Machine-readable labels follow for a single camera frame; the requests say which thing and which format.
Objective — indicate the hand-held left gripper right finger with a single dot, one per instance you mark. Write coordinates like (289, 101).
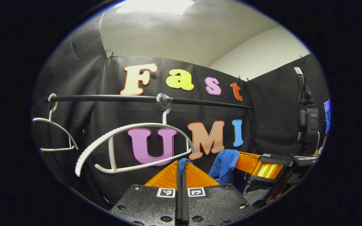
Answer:
(215, 205)

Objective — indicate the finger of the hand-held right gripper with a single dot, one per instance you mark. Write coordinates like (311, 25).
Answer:
(262, 168)

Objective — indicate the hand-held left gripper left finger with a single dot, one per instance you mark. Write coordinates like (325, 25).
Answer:
(146, 205)

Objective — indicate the white plastic hanger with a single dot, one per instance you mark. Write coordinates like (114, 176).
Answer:
(58, 126)
(112, 133)

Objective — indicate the computer monitor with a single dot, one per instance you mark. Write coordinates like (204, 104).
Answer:
(327, 116)

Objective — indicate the ceiling light panel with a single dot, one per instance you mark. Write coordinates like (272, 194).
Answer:
(156, 6)

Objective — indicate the black clothes rail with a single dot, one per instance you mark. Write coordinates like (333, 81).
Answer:
(105, 98)

